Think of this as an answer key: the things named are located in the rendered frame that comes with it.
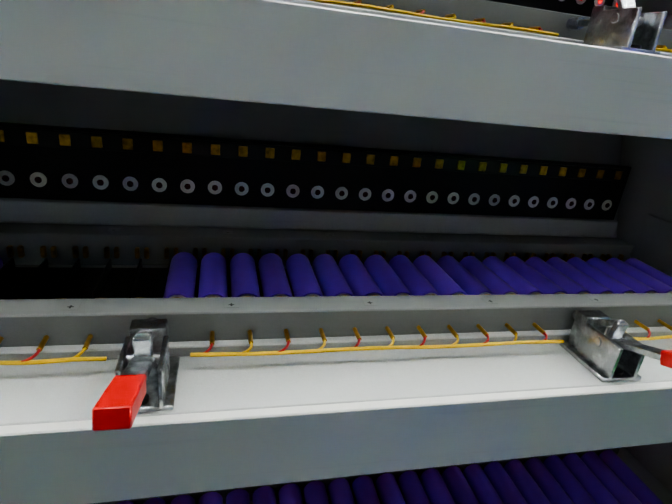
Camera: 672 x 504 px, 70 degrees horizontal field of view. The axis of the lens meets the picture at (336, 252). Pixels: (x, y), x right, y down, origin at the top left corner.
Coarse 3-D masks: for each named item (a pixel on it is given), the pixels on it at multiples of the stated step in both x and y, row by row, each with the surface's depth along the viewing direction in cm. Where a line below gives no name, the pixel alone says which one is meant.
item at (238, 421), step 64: (640, 256) 48; (0, 384) 22; (64, 384) 23; (192, 384) 24; (256, 384) 24; (320, 384) 25; (384, 384) 26; (448, 384) 26; (512, 384) 27; (576, 384) 27; (640, 384) 28; (0, 448) 20; (64, 448) 21; (128, 448) 21; (192, 448) 22; (256, 448) 23; (320, 448) 24; (384, 448) 25; (448, 448) 26; (512, 448) 27; (576, 448) 29
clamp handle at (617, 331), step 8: (616, 328) 28; (624, 328) 28; (608, 336) 29; (616, 336) 29; (624, 344) 28; (632, 344) 27; (640, 344) 27; (640, 352) 26; (648, 352) 26; (656, 352) 26; (664, 352) 25; (664, 360) 25
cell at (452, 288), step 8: (424, 256) 38; (416, 264) 38; (424, 264) 37; (432, 264) 37; (424, 272) 36; (432, 272) 36; (440, 272) 35; (432, 280) 35; (440, 280) 34; (448, 280) 34; (440, 288) 34; (448, 288) 33; (456, 288) 33
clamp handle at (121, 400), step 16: (144, 352) 22; (128, 368) 20; (144, 368) 20; (112, 384) 18; (128, 384) 18; (144, 384) 18; (112, 400) 16; (128, 400) 16; (96, 416) 15; (112, 416) 15; (128, 416) 16
